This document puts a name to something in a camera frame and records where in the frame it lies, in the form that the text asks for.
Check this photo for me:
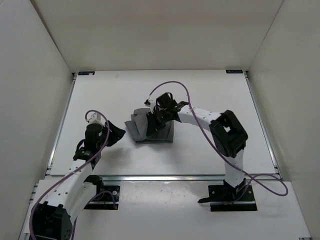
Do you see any grey pleated skirt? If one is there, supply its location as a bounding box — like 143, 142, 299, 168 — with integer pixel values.
124, 108, 174, 144

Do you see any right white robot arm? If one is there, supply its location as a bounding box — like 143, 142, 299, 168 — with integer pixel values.
144, 92, 248, 200

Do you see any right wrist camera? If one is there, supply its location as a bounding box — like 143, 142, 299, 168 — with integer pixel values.
144, 97, 158, 112

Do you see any right blue corner label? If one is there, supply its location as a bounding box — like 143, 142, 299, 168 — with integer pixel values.
225, 69, 243, 74

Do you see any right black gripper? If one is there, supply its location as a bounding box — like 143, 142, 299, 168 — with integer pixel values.
146, 109, 171, 137

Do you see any blue corner label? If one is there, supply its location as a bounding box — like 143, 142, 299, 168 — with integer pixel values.
77, 71, 95, 76
225, 69, 243, 74

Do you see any left blue corner label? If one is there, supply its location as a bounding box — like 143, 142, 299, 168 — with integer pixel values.
77, 71, 95, 76

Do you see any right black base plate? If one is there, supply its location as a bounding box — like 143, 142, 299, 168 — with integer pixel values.
198, 184, 258, 212

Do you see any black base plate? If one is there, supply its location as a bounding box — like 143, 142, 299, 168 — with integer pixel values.
84, 184, 121, 211
198, 184, 258, 212

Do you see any aluminium front rail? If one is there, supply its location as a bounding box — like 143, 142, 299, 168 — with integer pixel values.
44, 172, 282, 183

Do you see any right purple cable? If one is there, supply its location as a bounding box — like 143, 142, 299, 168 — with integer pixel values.
148, 81, 289, 205

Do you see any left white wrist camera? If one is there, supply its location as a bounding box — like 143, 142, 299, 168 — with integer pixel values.
87, 112, 105, 126

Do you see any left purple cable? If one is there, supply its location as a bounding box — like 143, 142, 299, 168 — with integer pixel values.
29, 109, 117, 240

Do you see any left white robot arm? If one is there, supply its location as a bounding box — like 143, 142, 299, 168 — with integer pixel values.
29, 120, 126, 240

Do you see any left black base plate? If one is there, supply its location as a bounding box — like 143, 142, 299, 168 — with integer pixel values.
84, 184, 121, 211

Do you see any purple cable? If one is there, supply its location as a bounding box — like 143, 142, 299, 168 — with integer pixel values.
148, 81, 289, 205
29, 109, 117, 240

